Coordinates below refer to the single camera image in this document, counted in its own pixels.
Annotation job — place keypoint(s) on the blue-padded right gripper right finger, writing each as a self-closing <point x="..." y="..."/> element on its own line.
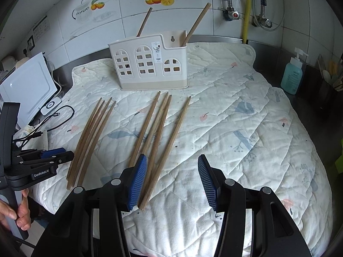
<point x="211" y="179"/>

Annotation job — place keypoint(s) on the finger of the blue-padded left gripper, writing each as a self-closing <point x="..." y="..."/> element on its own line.
<point x="51" y="153"/>
<point x="58" y="159"/>

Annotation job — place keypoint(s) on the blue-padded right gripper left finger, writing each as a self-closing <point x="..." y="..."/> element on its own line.
<point x="135" y="181"/>

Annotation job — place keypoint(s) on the left human hand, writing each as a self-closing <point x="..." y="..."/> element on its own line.
<point x="21" y="215"/>

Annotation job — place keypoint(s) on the white round-button device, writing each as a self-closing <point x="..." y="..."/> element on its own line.
<point x="50" y="106"/>

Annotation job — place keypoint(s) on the white quilted patterned mat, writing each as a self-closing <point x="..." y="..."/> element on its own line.
<point x="242" y="124"/>

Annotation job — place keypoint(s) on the white microwave oven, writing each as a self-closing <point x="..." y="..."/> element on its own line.
<point x="31" y="85"/>

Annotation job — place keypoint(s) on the cream plastic utensil holder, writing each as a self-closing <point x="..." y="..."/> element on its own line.
<point x="156" y="61"/>

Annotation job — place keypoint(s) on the teal soap pump bottle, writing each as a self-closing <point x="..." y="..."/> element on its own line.
<point x="293" y="73"/>

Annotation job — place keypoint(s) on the black utensil caddy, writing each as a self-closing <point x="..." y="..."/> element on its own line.
<point x="330" y="104"/>

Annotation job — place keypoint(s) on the chrome angle valve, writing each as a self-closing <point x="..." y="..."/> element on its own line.
<point x="262" y="22"/>

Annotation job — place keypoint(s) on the red-knob angle valve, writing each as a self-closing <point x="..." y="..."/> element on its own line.
<point x="230" y="14"/>

